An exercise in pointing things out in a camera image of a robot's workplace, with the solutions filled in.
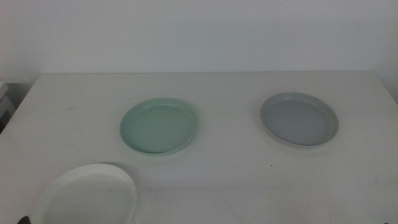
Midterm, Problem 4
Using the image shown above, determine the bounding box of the grey shallow bowl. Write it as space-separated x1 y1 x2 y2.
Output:
260 91 340 148

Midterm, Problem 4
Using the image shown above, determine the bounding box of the white shallow bowl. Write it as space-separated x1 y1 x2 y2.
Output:
32 163 138 224

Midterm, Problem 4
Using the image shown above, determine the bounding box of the pale green shallow bowl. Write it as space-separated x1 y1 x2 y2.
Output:
119 97 198 156

